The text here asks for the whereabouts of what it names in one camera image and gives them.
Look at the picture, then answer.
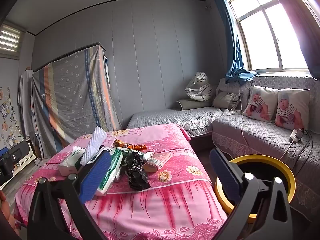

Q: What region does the white window blind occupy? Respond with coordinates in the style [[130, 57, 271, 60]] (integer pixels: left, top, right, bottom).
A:
[[0, 22, 25, 60]]

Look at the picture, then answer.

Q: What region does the white hanging garment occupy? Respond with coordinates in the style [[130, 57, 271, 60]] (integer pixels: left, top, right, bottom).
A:
[[17, 67, 35, 140]]

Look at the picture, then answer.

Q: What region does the white cable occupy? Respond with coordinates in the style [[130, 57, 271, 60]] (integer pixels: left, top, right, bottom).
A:
[[239, 84, 249, 153]]

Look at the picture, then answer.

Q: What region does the black plastic bag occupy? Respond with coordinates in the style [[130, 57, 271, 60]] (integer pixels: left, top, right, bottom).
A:
[[124, 152, 151, 192]]

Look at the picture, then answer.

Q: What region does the blue curtain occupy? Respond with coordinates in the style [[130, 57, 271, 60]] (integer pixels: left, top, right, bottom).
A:
[[213, 0, 258, 84]]

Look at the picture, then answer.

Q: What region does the pink white cardboard box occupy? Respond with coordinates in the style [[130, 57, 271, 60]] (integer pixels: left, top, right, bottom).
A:
[[141, 152, 173, 173]]

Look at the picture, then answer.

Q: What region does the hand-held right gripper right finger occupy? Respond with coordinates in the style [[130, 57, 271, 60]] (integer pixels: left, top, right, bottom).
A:
[[209, 148, 302, 240]]

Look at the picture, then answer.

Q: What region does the white power adapter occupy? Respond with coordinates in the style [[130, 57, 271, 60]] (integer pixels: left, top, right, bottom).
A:
[[289, 128, 305, 143]]

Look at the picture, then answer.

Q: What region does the baby print cushion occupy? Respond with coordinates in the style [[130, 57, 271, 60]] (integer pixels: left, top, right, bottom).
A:
[[243, 85, 278, 123], [274, 88, 311, 131]]

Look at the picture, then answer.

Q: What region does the dark curtain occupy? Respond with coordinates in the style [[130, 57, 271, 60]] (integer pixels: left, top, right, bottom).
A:
[[287, 0, 320, 80]]

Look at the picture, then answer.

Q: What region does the person's left hand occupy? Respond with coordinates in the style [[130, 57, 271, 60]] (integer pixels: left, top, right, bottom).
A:
[[0, 191, 16, 233]]

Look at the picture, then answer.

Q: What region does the black cable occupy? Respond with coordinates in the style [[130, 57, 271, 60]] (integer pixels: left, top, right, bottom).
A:
[[294, 129, 314, 178]]

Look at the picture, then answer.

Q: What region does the green white milk carton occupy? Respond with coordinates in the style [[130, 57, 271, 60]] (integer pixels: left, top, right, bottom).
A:
[[96, 147, 125, 196]]

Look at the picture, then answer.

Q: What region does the grey pillow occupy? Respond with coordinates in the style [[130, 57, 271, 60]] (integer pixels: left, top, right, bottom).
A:
[[177, 99, 213, 111]]

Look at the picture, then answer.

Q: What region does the yellow black trash bin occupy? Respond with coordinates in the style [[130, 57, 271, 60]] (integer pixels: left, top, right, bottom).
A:
[[214, 154, 296, 223]]

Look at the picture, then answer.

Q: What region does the window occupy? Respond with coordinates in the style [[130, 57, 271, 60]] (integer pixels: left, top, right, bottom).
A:
[[225, 0, 312, 72]]

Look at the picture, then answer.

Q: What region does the grey quilted sofa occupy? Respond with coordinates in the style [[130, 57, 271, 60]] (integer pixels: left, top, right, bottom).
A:
[[126, 73, 320, 217]]

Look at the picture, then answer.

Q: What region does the tiger plush in plastic bag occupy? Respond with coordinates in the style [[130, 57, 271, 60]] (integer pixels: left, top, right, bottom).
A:
[[185, 72, 213, 102]]

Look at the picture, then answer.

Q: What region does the orange snack wrapper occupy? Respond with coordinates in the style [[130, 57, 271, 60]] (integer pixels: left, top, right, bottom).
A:
[[112, 139, 148, 152]]

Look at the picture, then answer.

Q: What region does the light grey cushion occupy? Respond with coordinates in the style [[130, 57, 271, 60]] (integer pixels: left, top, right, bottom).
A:
[[215, 78, 242, 100]]

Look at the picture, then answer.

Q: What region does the dark grey cushion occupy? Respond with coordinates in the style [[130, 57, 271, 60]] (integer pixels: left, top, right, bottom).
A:
[[212, 92, 241, 111]]

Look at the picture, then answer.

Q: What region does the white low cabinet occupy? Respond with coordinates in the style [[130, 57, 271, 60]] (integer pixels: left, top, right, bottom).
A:
[[14, 140, 38, 174]]

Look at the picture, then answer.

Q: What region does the white green tissue pack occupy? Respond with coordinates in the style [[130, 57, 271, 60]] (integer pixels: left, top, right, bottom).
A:
[[58, 146, 85, 177]]

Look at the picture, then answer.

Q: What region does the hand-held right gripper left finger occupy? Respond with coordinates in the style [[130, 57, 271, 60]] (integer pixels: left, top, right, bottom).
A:
[[27, 150, 112, 240]]

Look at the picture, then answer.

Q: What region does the cartoon wall poster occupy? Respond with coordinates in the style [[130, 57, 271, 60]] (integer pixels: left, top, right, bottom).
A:
[[0, 86, 21, 153]]

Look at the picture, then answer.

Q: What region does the striped grey cloth cover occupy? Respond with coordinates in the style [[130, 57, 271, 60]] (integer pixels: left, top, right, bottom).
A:
[[30, 43, 122, 158]]

